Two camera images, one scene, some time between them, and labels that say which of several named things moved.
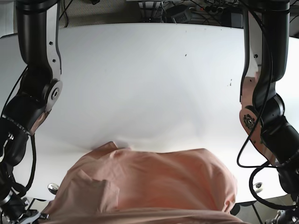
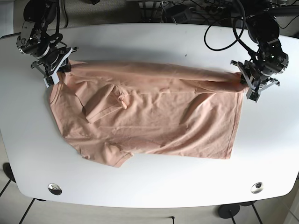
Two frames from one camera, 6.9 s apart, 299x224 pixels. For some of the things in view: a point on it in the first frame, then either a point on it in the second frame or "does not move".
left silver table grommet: (53, 187) does not move
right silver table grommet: (258, 187) does not move
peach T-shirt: (110, 185) → (114, 111)
